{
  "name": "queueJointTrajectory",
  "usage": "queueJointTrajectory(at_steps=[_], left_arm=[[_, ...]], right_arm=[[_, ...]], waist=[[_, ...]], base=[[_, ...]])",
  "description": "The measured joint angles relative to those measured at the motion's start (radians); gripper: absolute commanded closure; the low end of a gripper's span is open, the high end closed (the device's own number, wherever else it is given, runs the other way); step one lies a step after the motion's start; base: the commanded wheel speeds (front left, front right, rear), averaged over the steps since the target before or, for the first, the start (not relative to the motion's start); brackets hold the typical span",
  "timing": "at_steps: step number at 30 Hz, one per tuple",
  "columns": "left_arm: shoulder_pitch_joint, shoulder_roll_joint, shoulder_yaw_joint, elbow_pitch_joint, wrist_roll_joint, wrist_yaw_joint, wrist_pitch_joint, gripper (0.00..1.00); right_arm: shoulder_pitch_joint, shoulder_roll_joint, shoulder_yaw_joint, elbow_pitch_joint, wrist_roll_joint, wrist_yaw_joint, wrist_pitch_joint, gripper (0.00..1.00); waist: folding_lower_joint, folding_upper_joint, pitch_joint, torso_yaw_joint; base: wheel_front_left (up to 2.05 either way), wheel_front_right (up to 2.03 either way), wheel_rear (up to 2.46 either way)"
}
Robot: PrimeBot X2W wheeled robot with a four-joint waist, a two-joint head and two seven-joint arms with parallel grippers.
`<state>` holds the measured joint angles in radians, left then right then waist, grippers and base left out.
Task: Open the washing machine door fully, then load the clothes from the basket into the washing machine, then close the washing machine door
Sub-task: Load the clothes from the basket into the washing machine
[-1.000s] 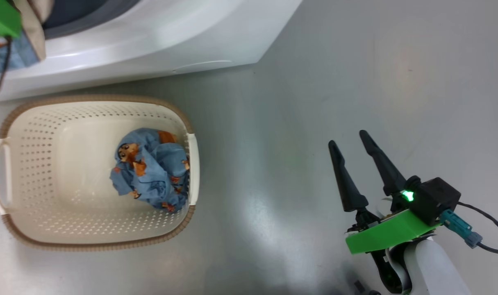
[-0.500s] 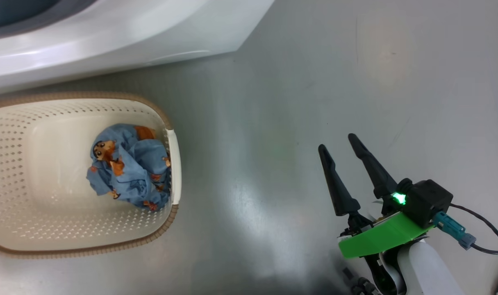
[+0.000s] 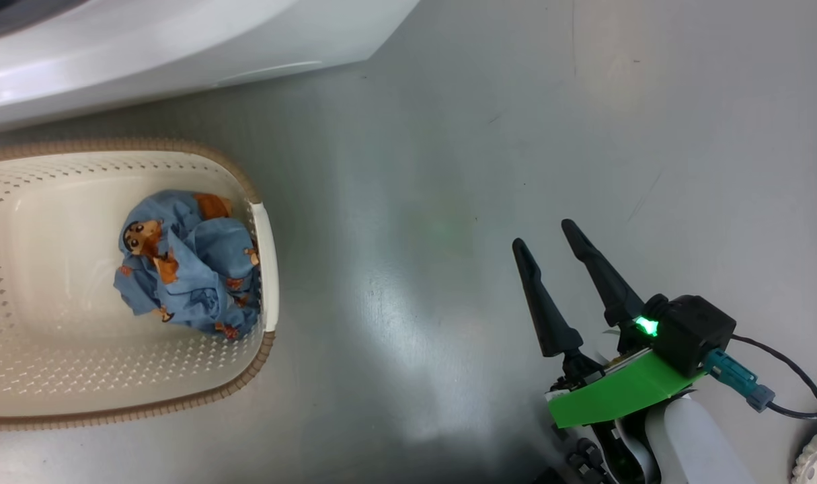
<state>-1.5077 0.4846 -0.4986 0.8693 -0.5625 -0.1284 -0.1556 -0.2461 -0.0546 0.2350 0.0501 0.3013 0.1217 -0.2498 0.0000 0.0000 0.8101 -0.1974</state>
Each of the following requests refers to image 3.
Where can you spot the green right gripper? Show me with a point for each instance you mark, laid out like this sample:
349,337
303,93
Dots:
616,393

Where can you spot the blue cartoon print garment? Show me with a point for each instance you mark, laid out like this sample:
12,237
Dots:
200,269

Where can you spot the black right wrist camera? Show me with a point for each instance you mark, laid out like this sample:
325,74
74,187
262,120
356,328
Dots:
694,329

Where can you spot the cream perforated laundry basket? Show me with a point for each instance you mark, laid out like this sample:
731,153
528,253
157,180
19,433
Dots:
45,376

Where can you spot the white front-load washing machine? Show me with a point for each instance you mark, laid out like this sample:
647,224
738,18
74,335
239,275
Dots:
112,54

